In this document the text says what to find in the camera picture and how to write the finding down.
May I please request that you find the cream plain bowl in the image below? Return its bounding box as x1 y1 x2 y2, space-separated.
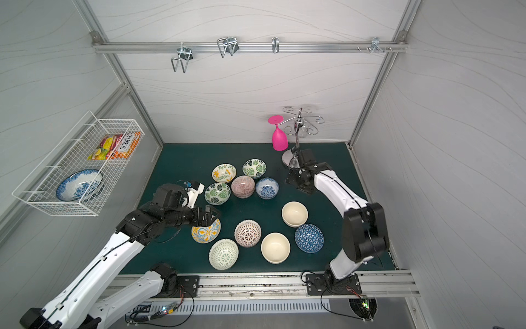
261 232 291 265
282 201 308 228

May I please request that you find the blue floral small bowl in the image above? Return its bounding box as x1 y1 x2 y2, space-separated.
256 178 279 200

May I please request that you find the green lattice pattern bowl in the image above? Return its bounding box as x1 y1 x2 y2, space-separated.
209 239 239 271

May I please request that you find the maroon lattice pattern bowl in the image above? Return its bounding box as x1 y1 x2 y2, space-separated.
234 219 262 248

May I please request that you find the blue triangle pattern bowl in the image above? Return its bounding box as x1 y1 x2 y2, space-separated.
295 223 325 254

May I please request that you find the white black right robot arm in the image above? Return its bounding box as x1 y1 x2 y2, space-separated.
286 149 390 284

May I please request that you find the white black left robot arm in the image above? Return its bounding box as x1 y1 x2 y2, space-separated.
19 181 221 328

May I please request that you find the yellow blue floral bowl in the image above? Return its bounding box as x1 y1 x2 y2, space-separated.
191 219 221 244

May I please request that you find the green monstera leaf bowl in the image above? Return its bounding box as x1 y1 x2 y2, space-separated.
205 182 231 206

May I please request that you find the pink wine glass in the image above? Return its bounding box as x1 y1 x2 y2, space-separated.
268 115 288 152

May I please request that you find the yellow flower leaf bowl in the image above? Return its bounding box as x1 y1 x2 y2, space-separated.
212 163 237 184

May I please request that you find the silver glass holder stand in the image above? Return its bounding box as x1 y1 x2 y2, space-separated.
279 106 325 169

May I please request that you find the white vented strip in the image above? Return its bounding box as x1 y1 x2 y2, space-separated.
169 299 331 315

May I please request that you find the colourful snack packet in basket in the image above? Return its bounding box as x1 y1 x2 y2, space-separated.
87 132 142 161

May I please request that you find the blue white bowl in basket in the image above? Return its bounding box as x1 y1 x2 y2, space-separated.
56 169 104 202

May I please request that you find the small metal hook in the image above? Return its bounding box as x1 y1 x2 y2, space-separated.
271 37 279 54

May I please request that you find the metal hook right end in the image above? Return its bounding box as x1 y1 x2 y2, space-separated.
356 38 393 53

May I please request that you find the metal double hook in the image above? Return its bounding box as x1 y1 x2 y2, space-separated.
216 37 239 58
171 43 193 73

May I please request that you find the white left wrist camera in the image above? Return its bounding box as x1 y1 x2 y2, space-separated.
185 181 205 208

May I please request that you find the black cable left base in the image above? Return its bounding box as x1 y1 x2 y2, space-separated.
125 285 196 328

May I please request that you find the black cable base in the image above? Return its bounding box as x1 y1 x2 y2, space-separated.
299 271 377 322
125 285 196 328

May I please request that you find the black cable right base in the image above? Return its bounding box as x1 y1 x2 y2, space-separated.
299 271 377 322

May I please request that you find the white wire basket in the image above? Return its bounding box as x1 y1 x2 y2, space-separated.
12 112 145 217

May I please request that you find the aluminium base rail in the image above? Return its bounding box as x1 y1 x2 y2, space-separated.
104 269 421 301

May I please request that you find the aluminium top rail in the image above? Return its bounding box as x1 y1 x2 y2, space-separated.
93 41 409 55

